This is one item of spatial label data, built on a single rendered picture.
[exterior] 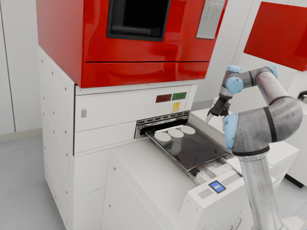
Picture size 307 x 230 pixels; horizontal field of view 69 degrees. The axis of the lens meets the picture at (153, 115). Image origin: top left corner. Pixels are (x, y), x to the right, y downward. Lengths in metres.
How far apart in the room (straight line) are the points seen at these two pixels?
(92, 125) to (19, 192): 1.25
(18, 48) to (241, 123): 2.15
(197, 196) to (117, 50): 0.69
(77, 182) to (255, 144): 0.98
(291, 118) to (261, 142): 0.11
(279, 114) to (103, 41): 0.69
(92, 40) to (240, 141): 0.66
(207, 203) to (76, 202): 0.83
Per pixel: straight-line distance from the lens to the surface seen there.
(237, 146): 0.76
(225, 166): 1.32
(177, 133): 1.42
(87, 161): 1.30
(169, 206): 1.07
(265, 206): 0.84
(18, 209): 2.15
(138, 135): 1.36
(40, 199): 2.18
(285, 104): 0.79
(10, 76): 2.56
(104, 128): 1.22
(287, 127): 0.76
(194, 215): 0.98
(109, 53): 1.00
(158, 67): 1.17
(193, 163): 1.21
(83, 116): 1.12
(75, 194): 1.44
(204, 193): 0.98
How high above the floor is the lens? 1.61
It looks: 27 degrees down
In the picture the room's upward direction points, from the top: 11 degrees clockwise
